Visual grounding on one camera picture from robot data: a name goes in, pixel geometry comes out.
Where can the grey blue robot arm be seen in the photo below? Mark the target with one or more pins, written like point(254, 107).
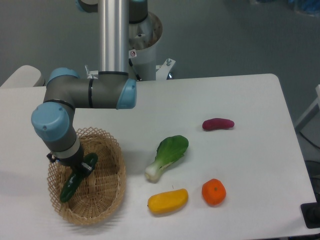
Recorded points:
point(112, 88)

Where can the white chair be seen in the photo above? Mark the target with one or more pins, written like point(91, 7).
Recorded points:
point(24, 77)

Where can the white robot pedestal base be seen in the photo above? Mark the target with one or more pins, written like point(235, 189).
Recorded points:
point(145, 57)

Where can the blue object top right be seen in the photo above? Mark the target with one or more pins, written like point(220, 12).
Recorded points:
point(307, 7)

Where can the white furniture frame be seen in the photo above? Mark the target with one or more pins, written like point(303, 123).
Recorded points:
point(309, 113)

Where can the dark green cucumber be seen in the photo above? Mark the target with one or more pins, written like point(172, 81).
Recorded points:
point(71, 185)

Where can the purple sweet potato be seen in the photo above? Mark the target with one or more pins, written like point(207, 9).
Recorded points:
point(217, 124)

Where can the yellow mango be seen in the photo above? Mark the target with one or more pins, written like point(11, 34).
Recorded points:
point(167, 202)

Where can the black device at table edge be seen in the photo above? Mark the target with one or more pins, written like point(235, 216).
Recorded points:
point(311, 214)

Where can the green bok choy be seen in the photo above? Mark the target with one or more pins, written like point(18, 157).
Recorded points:
point(169, 151)

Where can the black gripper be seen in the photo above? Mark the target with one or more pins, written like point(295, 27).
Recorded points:
point(74, 160)

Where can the orange tangerine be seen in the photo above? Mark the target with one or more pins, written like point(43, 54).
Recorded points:
point(213, 192)

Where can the woven wicker basket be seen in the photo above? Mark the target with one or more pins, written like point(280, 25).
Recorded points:
point(100, 194)

